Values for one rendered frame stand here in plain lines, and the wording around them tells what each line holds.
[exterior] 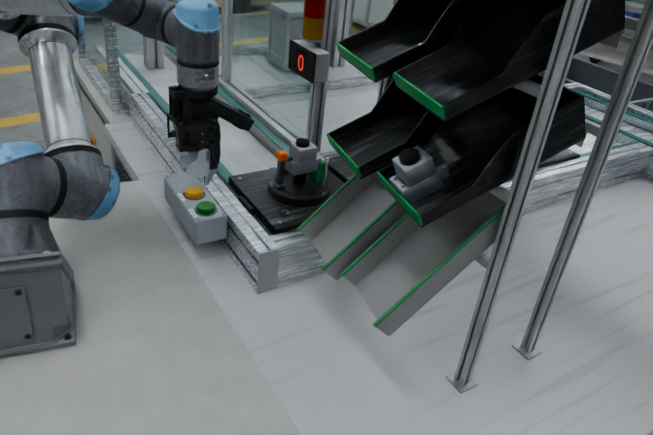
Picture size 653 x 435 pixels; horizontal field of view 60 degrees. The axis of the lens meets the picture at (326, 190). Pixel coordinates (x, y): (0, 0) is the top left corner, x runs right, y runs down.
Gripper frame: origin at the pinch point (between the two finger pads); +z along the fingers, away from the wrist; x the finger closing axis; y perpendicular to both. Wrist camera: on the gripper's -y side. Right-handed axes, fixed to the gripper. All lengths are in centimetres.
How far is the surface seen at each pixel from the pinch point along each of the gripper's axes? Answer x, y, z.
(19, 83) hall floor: -360, 6, 104
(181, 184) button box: -12.3, 1.8, 7.8
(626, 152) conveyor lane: 17, -125, 8
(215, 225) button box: 3.4, 0.0, 9.7
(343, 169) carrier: -3.8, -36.4, 6.7
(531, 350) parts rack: 55, -42, 17
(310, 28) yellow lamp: -16.0, -30.8, -25.0
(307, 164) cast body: 3.5, -21.2, -0.9
